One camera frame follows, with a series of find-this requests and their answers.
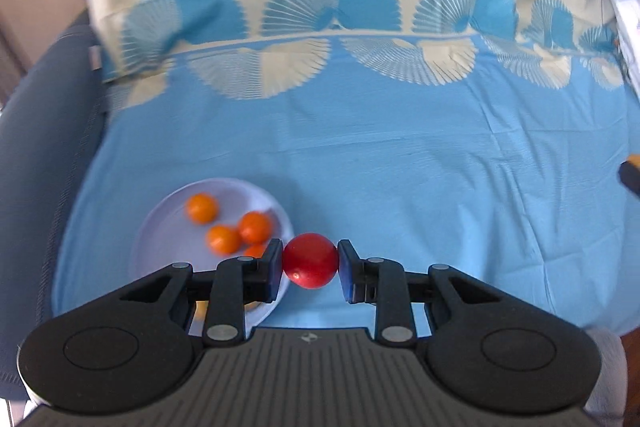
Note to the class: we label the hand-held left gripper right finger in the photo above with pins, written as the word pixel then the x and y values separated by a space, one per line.
pixel 346 272

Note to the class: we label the blue cream patterned bedsheet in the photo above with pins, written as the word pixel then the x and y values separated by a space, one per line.
pixel 400 157

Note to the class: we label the grey cloth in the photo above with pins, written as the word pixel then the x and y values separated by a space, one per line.
pixel 607 372

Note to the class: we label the grey upholstered sofa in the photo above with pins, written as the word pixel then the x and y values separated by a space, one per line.
pixel 40 157

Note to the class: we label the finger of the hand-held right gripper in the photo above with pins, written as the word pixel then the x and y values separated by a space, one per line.
pixel 631 179

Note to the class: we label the red tomato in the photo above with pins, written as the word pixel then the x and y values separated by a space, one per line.
pixel 310 261

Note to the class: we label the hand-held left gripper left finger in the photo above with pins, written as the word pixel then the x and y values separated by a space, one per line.
pixel 275 271

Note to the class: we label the orange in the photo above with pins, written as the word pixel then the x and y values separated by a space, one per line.
pixel 255 227
pixel 223 240
pixel 255 251
pixel 202 208

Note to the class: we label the white plate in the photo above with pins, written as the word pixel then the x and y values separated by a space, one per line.
pixel 165 232

